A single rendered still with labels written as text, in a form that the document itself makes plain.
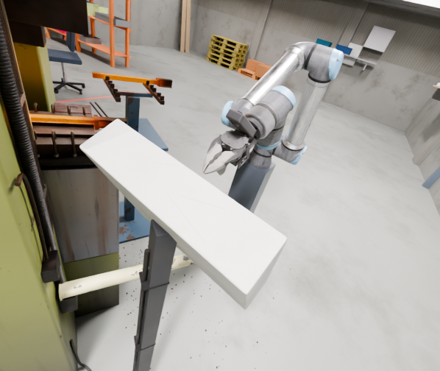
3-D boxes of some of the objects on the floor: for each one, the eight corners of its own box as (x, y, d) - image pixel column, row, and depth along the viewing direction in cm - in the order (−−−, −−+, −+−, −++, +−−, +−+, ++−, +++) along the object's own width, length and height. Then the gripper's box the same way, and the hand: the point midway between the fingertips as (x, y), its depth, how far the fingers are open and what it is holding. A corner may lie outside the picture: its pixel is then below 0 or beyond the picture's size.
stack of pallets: (242, 71, 911) (249, 45, 861) (232, 71, 846) (239, 43, 796) (217, 60, 950) (222, 36, 900) (205, 60, 885) (210, 33, 835)
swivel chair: (76, 82, 375) (69, 9, 320) (96, 93, 356) (91, 19, 301) (37, 82, 334) (20, 0, 279) (56, 96, 314) (43, 10, 259)
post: (141, 387, 103) (173, 215, 41) (143, 398, 100) (179, 232, 39) (132, 392, 101) (150, 218, 39) (133, 403, 98) (156, 236, 37)
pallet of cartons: (279, 85, 860) (284, 70, 832) (270, 86, 789) (275, 71, 760) (247, 72, 903) (252, 58, 875) (236, 73, 832) (240, 57, 803)
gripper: (264, 146, 70) (219, 193, 63) (240, 133, 74) (196, 177, 67) (266, 125, 63) (215, 177, 56) (240, 112, 67) (190, 159, 59)
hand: (206, 168), depth 59 cm, fingers closed
